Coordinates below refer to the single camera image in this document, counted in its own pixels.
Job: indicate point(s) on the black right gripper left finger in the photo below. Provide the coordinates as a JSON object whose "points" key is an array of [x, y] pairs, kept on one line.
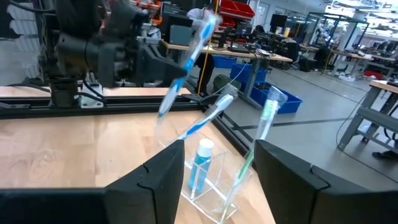
{"points": [[155, 199]]}

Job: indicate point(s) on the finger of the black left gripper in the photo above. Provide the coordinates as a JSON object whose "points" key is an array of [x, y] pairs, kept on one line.
{"points": [[161, 68]]}

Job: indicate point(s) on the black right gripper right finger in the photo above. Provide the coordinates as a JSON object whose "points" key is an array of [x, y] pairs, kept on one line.
{"points": [[295, 193]]}

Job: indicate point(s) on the blue toothbrush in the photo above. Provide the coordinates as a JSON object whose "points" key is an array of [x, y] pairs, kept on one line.
{"points": [[214, 109], [199, 40]]}

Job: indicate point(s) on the blue mouthwash bottle white cap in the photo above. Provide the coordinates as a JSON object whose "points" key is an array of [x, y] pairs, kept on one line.
{"points": [[199, 171]]}

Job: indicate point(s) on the green toothbrush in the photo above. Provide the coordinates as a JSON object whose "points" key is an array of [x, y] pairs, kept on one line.
{"points": [[269, 112]]}

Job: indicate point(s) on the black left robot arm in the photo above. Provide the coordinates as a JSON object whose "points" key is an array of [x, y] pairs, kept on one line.
{"points": [[77, 18]]}

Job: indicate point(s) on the grey box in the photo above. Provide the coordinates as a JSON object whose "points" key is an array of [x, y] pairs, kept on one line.
{"points": [[180, 35]]}

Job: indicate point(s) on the yellow vertical pole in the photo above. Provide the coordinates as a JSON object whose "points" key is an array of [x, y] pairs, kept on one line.
{"points": [[201, 77]]}

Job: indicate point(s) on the person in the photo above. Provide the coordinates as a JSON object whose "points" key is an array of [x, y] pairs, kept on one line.
{"points": [[208, 71]]}

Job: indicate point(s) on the green bag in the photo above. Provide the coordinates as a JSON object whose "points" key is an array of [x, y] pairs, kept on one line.
{"points": [[222, 81]]}

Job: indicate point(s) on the clear acrylic organizer box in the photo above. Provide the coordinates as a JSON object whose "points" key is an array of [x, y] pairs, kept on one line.
{"points": [[217, 199]]}

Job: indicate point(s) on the blue storage bin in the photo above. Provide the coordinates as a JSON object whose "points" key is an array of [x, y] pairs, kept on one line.
{"points": [[289, 104], [245, 73], [224, 62]]}

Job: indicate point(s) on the wooden workbench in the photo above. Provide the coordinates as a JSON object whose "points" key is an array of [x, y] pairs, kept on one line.
{"points": [[236, 53]]}

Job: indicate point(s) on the red storage bin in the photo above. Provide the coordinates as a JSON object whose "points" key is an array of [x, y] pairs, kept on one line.
{"points": [[236, 9]]}

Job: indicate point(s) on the person's shoe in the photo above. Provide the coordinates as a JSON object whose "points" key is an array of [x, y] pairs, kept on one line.
{"points": [[385, 155]]}

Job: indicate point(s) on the wooden table grey legs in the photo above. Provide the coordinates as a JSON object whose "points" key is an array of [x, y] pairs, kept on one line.
{"points": [[373, 116]]}

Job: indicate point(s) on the black monitor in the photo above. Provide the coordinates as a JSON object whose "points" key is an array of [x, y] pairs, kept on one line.
{"points": [[278, 21]]}

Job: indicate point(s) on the black table edge rail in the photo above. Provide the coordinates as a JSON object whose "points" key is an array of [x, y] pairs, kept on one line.
{"points": [[124, 107]]}

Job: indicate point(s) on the black cage frame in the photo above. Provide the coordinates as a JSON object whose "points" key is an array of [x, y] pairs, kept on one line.
{"points": [[339, 15]]}

